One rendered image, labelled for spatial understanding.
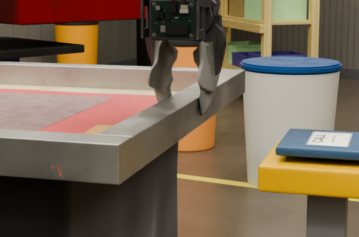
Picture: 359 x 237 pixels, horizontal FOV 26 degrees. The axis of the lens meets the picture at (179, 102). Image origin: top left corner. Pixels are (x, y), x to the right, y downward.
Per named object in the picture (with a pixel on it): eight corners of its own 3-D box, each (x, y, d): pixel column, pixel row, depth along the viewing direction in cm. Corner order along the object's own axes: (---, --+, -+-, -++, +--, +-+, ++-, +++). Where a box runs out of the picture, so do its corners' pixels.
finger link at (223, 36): (192, 78, 96) (180, 8, 95) (195, 76, 98) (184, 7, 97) (228, 72, 95) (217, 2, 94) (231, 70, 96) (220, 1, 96)
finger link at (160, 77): (132, 113, 95) (145, 39, 93) (147, 106, 100) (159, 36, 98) (156, 119, 94) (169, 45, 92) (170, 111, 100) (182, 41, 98)
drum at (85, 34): (71, 85, 814) (70, 18, 803) (108, 87, 794) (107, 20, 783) (46, 90, 776) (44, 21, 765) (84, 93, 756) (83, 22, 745)
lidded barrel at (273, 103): (350, 176, 446) (354, 58, 435) (320, 200, 398) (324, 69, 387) (260, 165, 471) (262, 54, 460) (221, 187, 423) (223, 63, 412)
